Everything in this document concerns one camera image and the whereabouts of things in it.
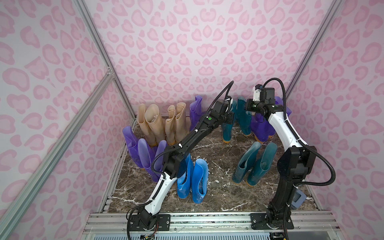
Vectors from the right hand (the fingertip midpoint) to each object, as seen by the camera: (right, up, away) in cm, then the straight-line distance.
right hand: (246, 101), depth 89 cm
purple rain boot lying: (-30, -7, -1) cm, 31 cm away
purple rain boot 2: (-53, -29, -21) cm, 64 cm away
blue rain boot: (-34, -38, -29) cm, 59 cm away
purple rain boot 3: (-62, -24, -14) cm, 68 cm away
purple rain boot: (-47, -25, -18) cm, 56 cm away
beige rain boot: (-60, -12, -7) cm, 61 cm away
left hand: (-7, -7, -2) cm, 10 cm away
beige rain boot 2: (-45, -14, -3) cm, 47 cm away
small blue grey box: (+23, -52, -11) cm, 58 cm away
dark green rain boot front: (-2, -9, -1) cm, 9 cm away
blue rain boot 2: (-28, -43, -11) cm, 52 cm away
